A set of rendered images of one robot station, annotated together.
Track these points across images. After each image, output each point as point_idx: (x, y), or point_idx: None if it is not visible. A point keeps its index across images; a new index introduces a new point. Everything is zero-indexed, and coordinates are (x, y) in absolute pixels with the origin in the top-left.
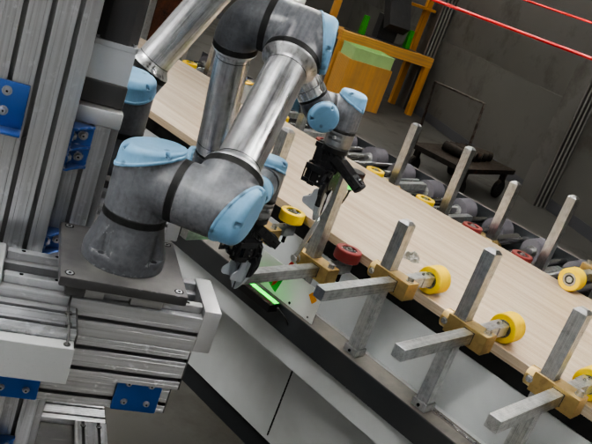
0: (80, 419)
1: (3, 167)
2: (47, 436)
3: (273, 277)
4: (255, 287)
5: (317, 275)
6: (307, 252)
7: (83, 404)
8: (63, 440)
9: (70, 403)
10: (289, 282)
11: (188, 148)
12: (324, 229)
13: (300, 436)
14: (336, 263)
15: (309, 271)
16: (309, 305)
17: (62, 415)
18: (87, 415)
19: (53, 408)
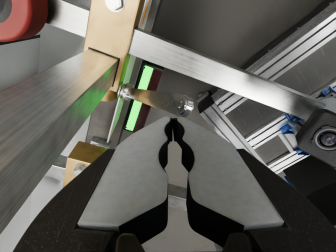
0: (222, 113)
1: None
2: (242, 116)
3: (258, 76)
4: (139, 105)
5: (137, 23)
6: (113, 79)
7: (209, 120)
8: (238, 108)
9: (213, 125)
10: (128, 73)
11: None
12: (91, 80)
13: None
14: (54, 10)
15: (162, 38)
16: (146, 13)
17: (226, 121)
18: (216, 113)
19: (224, 128)
